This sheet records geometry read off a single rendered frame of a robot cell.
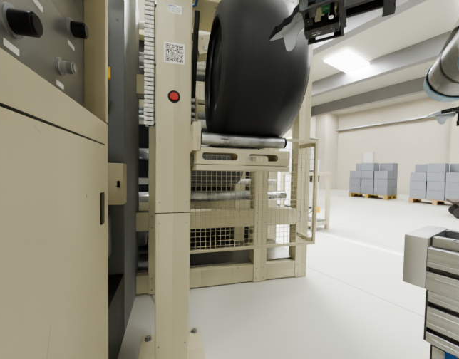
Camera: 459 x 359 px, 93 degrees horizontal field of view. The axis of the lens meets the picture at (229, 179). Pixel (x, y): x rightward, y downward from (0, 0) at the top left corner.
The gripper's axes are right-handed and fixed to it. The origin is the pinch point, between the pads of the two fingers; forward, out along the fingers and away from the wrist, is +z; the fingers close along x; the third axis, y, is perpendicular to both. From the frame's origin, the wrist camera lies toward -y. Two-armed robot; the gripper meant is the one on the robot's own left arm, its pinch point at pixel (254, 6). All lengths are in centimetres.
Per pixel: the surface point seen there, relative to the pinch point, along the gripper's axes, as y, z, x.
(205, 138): 12.5, 30.9, 30.9
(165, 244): 53, 46, 32
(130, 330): 101, 77, 46
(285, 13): -28.9, 5.7, 34.0
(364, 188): -35, -44, 808
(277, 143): 10, 11, 51
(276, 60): -11.8, 7.1, 32.4
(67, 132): 25.0, 22.7, -14.8
